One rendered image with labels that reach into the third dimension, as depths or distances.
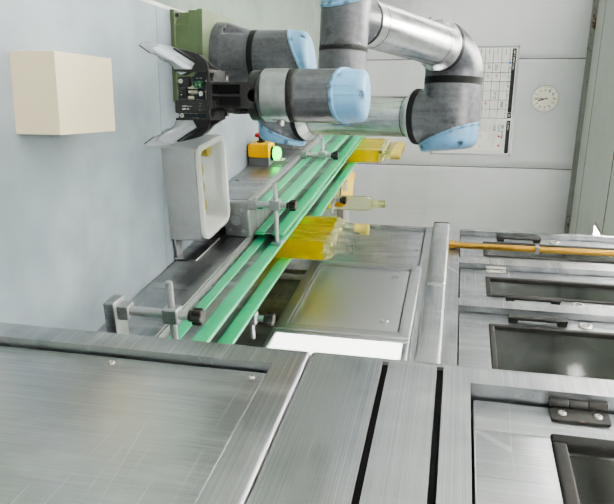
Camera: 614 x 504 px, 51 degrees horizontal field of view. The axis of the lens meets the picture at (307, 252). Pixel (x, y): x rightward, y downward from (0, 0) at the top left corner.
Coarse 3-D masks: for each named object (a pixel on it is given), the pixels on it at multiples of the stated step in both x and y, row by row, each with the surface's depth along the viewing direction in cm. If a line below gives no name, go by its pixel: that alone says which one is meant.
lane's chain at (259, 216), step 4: (324, 136) 258; (320, 140) 250; (316, 144) 243; (312, 148) 237; (300, 160) 220; (296, 164) 215; (292, 168) 210; (264, 208) 181; (268, 208) 185; (252, 212) 170; (256, 212) 174; (260, 212) 177; (264, 212) 181; (268, 212) 185; (272, 212) 189; (252, 216) 171; (256, 216) 174; (260, 216) 178; (264, 216) 181; (268, 216) 185; (256, 220) 174; (260, 220) 178; (264, 220) 182; (256, 224) 174; (260, 224) 178; (256, 228) 175
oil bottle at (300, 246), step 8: (288, 240) 175; (296, 240) 174; (304, 240) 174; (312, 240) 174; (320, 240) 174; (328, 240) 174; (280, 248) 176; (288, 248) 176; (296, 248) 175; (304, 248) 174; (312, 248) 174; (320, 248) 173; (328, 248) 173; (280, 256) 177; (288, 256) 176; (296, 256) 176; (304, 256) 175; (312, 256) 175; (320, 256) 174; (328, 256) 174
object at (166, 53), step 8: (144, 48) 96; (152, 48) 92; (160, 48) 94; (168, 48) 95; (160, 56) 96; (168, 56) 93; (176, 56) 95; (176, 64) 93; (184, 64) 95; (192, 64) 95; (184, 72) 96
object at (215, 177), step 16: (208, 144) 148; (224, 144) 158; (208, 160) 160; (224, 160) 159; (208, 176) 161; (224, 176) 160; (208, 192) 163; (224, 192) 162; (208, 208) 164; (224, 208) 164; (208, 224) 158; (224, 224) 161
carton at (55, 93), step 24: (24, 72) 94; (48, 72) 93; (72, 72) 97; (96, 72) 103; (24, 96) 95; (48, 96) 94; (72, 96) 97; (96, 96) 104; (24, 120) 96; (48, 120) 95; (72, 120) 98; (96, 120) 104
